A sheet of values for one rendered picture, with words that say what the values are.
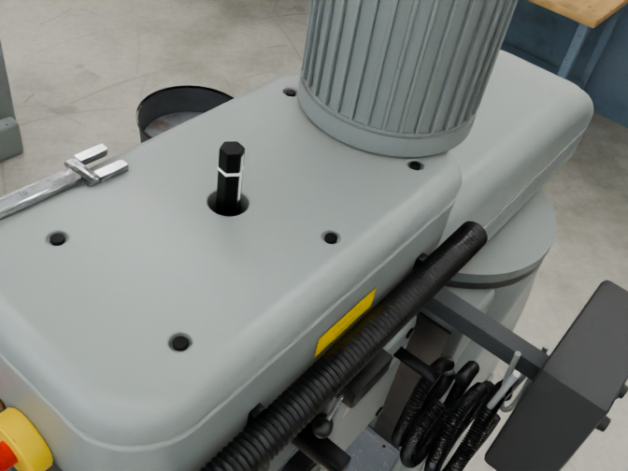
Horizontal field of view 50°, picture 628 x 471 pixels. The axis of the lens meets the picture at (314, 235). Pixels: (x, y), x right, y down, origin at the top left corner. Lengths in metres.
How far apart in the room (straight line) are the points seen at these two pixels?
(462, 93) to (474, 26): 0.08
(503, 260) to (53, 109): 3.32
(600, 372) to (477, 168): 0.32
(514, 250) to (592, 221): 2.93
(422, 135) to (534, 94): 0.50
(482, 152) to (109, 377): 0.66
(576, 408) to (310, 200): 0.38
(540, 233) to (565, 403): 0.48
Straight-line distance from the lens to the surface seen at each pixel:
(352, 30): 0.64
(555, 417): 0.82
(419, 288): 0.69
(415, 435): 0.97
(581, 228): 3.98
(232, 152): 0.56
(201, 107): 3.19
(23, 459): 0.59
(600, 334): 0.85
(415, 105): 0.67
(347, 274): 0.57
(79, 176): 0.63
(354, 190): 0.64
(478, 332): 0.92
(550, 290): 3.52
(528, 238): 1.20
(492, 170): 0.97
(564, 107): 1.19
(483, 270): 1.10
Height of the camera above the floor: 2.29
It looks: 43 degrees down
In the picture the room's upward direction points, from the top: 11 degrees clockwise
